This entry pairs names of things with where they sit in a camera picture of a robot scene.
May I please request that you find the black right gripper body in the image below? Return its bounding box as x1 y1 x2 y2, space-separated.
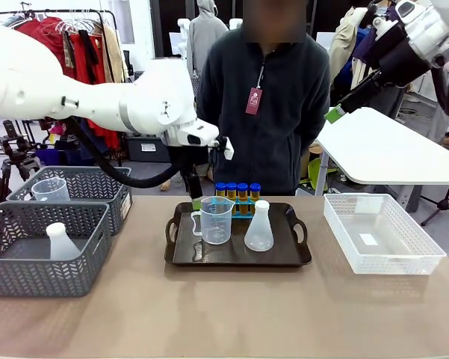
369 22 433 88

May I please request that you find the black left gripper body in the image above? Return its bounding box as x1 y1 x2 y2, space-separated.
170 146 210 177

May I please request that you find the clear plastic measuring cup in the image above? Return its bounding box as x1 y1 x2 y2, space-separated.
31 177 71 203
191 195 235 246

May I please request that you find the blue test tube rack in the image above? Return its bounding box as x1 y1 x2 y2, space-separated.
213 196 256 220

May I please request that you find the white plastic conical flask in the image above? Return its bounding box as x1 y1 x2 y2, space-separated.
46 222 84 261
244 200 275 253

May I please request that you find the white gripper side block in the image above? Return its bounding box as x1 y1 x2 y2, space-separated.
221 136 235 161
373 16 394 34

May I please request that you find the dark grey storage box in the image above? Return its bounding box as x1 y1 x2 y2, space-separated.
126 136 173 164

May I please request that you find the person in dark fleece jacket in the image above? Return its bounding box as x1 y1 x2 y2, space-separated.
196 0 332 197

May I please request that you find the brown cardboard box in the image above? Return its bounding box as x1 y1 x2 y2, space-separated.
300 144 322 180

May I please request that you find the white side table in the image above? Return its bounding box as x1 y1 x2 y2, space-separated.
316 106 449 214

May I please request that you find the green folded chair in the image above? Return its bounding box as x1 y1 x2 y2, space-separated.
306 156 339 191

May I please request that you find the dark brown serving tray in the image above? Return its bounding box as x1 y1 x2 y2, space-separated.
164 201 314 267

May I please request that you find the white board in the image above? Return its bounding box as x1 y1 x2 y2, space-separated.
315 31 338 57

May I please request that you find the maroon hanging tag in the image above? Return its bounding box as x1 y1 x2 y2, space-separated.
245 87 264 116

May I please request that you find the grey basket with label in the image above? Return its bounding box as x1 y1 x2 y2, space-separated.
6 166 134 237

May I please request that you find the mannequin in grey hoodie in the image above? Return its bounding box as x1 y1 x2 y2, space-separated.
188 0 229 78

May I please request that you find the beige hanging garment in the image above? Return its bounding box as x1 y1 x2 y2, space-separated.
101 22 131 84

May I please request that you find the black floor stand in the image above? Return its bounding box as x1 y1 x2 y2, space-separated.
421 185 449 227

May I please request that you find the blue bag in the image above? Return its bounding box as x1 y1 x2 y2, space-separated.
35 147 66 167

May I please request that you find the long red hanging garment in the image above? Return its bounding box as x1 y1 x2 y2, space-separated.
67 32 121 150

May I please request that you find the white perforated plastic basket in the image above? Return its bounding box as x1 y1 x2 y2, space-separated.
323 193 448 276

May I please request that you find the dark patterned hanging garment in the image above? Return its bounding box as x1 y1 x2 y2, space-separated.
61 30 76 70

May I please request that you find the grey perforated plastic basket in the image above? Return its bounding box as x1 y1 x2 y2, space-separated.
0 201 113 298

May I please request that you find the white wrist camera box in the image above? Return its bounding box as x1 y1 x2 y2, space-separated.
163 119 220 148
395 0 419 19

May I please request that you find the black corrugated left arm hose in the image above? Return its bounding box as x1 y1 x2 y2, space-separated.
63 117 191 189

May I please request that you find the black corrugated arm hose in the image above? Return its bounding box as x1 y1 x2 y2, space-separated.
431 55 449 117
63 117 191 189

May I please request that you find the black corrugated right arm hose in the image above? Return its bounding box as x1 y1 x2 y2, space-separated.
431 55 449 117

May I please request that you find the black hanging strap garment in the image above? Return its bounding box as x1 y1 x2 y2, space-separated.
77 28 101 76

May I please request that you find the black camera tripod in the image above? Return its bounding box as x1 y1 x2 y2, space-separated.
0 119 41 191

